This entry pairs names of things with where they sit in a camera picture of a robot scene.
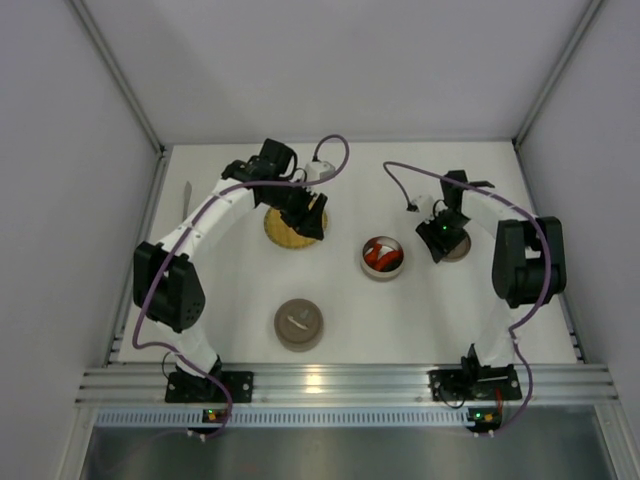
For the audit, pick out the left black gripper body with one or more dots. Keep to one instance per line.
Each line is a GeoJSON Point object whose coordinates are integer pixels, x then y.
{"type": "Point", "coordinates": [304, 214]}

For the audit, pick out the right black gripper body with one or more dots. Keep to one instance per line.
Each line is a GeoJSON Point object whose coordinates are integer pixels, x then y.
{"type": "Point", "coordinates": [441, 234]}

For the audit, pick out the red sausage piece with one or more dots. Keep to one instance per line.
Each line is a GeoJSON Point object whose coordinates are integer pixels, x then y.
{"type": "Point", "coordinates": [389, 261]}
{"type": "Point", "coordinates": [372, 256]}

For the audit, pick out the metal tongs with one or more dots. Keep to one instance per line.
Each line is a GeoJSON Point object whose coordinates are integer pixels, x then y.
{"type": "Point", "coordinates": [187, 194]}

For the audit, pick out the brown smiley lid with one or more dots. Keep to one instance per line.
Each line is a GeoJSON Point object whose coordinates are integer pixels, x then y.
{"type": "Point", "coordinates": [299, 309]}

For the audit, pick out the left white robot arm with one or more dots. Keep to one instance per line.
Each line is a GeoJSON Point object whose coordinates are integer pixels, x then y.
{"type": "Point", "coordinates": [169, 275]}

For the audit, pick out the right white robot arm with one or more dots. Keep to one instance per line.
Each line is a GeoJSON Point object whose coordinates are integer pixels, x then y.
{"type": "Point", "coordinates": [528, 263]}

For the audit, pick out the round bamboo tray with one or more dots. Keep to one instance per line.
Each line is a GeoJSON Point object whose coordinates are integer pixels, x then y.
{"type": "Point", "coordinates": [282, 235]}

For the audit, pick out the right round metal tin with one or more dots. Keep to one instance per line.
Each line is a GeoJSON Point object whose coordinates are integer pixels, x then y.
{"type": "Point", "coordinates": [388, 244]}

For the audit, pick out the round metal tin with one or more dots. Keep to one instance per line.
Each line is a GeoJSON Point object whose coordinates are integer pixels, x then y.
{"type": "Point", "coordinates": [388, 244]}
{"type": "Point", "coordinates": [297, 336]}

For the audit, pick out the left round metal tin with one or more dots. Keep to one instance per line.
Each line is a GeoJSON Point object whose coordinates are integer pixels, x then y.
{"type": "Point", "coordinates": [297, 336]}

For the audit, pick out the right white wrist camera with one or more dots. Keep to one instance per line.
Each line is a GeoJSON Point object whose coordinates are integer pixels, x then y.
{"type": "Point", "coordinates": [423, 205]}

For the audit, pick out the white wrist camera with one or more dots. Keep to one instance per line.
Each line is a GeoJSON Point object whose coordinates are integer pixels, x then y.
{"type": "Point", "coordinates": [317, 170]}
{"type": "Point", "coordinates": [423, 205]}

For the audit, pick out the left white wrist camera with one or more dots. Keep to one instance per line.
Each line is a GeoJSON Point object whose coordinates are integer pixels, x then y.
{"type": "Point", "coordinates": [317, 170]}

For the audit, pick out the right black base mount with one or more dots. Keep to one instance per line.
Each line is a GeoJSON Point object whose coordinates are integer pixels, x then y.
{"type": "Point", "coordinates": [473, 381]}

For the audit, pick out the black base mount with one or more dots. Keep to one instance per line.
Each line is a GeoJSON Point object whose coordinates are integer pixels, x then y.
{"type": "Point", "coordinates": [473, 381]}
{"type": "Point", "coordinates": [183, 387]}

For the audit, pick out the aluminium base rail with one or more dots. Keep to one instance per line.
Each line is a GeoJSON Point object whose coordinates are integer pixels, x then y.
{"type": "Point", "coordinates": [317, 385]}

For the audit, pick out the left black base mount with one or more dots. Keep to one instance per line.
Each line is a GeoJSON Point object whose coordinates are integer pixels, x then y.
{"type": "Point", "coordinates": [183, 387]}

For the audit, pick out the slotted cable duct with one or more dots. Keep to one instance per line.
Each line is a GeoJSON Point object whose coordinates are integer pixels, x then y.
{"type": "Point", "coordinates": [262, 417]}

